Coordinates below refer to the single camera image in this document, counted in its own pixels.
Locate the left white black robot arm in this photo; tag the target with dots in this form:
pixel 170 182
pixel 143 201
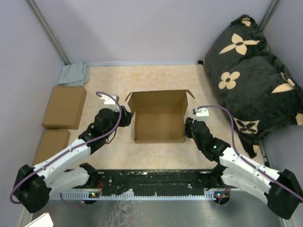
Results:
pixel 35 185

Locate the white slotted cable duct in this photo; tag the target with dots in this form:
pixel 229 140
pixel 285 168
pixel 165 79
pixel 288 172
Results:
pixel 85 195

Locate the white object corner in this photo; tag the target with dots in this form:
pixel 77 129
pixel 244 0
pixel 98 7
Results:
pixel 42 221

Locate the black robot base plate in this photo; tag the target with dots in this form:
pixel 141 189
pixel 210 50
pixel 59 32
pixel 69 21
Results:
pixel 170 191

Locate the aluminium corner post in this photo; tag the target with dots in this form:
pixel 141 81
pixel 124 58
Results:
pixel 269 13
pixel 48 31

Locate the black floral pillow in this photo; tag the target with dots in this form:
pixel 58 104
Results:
pixel 255 87

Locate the brown cardboard box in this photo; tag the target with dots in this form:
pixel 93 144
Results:
pixel 159 115
pixel 52 142
pixel 65 108

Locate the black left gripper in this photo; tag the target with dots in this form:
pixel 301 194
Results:
pixel 126 117

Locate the right aluminium corner post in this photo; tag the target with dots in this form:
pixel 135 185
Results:
pixel 269 13

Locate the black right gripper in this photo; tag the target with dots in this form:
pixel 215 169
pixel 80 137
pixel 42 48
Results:
pixel 187 127

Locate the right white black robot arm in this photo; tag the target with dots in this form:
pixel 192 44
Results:
pixel 279 190

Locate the left aluminium corner post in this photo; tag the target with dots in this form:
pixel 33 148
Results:
pixel 48 31

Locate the aluminium frame rail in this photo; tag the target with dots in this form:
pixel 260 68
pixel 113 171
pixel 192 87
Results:
pixel 163 178

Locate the light blue folded cloth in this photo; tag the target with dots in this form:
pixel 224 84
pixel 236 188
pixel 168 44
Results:
pixel 74 75

